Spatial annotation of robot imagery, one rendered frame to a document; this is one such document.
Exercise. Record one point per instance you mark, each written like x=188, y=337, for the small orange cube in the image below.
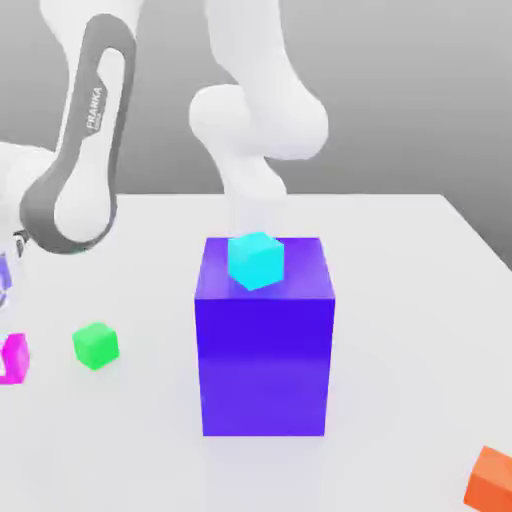
x=494, y=486

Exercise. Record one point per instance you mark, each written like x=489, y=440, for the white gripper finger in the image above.
x=2, y=360

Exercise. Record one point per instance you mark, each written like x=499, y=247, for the small green cube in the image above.
x=95, y=346

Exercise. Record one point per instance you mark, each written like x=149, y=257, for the large blue box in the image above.
x=264, y=360

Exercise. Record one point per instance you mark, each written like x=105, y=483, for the small magenta cube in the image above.
x=18, y=358

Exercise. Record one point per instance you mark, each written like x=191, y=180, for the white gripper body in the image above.
x=4, y=276

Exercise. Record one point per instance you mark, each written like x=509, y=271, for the small cyan cube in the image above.
x=256, y=262

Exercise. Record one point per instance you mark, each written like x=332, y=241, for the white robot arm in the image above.
x=264, y=120

